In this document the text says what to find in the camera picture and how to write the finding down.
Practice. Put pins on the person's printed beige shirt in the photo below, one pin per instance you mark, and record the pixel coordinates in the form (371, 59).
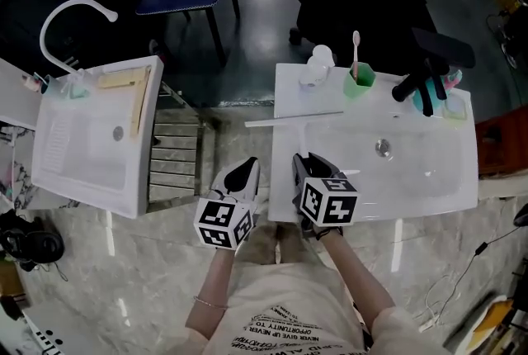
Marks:
(288, 312)

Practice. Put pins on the teal soap dish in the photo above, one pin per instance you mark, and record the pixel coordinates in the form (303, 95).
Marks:
(78, 91)

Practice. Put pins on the black faucet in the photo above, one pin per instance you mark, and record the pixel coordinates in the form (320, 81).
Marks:
(429, 85)

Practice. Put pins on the pink toothbrush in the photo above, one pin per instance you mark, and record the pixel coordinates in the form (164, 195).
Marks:
(356, 48)

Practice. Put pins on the person's shoes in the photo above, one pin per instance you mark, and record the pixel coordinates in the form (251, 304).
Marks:
(272, 242)

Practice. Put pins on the wooden washboard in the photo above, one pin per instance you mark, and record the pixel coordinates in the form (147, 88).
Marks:
(138, 105)

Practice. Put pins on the person's left forearm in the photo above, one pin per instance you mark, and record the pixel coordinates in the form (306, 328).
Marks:
(210, 287)

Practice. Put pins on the person's right forearm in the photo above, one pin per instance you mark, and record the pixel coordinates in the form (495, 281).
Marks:
(354, 275)

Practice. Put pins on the round metal drain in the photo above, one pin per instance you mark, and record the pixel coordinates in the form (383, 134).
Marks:
(383, 148)

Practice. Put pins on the metal slatted rack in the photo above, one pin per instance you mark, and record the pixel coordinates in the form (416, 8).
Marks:
(173, 155)

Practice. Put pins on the white washbasin with black faucet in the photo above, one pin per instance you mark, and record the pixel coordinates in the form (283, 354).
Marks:
(412, 176)

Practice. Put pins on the black office chair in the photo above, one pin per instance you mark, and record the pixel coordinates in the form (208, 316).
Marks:
(363, 2)

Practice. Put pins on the green cup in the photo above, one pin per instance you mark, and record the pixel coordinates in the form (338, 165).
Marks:
(358, 83)

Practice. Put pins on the pale green soap dish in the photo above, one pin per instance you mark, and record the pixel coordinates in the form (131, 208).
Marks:
(453, 107)

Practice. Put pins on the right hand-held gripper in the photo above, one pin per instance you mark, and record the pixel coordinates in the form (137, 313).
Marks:
(326, 202)

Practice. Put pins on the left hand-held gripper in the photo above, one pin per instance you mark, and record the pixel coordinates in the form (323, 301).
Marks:
(222, 223)

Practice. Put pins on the small metal drain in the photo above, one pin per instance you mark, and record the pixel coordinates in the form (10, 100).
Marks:
(118, 133)

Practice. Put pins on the small teal cup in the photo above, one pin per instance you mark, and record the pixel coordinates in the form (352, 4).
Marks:
(50, 86)

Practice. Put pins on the white pump bottle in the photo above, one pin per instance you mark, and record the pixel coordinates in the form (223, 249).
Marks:
(315, 68)

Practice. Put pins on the white side table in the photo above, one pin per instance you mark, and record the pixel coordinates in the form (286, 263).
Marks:
(16, 97)

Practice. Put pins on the black headphones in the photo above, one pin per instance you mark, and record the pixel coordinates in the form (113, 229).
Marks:
(33, 242)

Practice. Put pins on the white curved faucet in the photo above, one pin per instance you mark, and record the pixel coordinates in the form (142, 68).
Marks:
(45, 35)

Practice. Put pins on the teal cup with brushes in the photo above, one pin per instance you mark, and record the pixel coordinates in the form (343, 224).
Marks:
(420, 97)

